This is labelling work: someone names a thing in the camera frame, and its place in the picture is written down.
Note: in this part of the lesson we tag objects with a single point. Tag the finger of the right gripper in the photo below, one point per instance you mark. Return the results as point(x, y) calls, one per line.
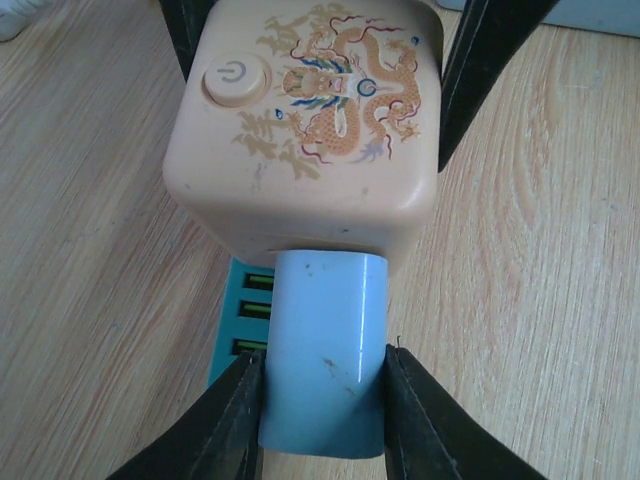
point(488, 35)
point(185, 20)

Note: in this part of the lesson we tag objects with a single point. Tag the light blue charger plug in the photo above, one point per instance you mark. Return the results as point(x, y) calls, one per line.
point(325, 353)

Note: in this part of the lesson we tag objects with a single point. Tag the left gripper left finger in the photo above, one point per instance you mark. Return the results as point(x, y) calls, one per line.
point(217, 437)

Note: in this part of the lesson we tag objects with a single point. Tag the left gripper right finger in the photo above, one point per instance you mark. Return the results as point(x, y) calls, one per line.
point(428, 435)

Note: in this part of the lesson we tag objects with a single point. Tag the orange dragon cube adapter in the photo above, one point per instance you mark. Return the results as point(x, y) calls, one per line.
point(311, 125)

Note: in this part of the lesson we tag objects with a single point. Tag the teal power strip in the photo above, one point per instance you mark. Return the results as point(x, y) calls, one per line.
point(244, 317)

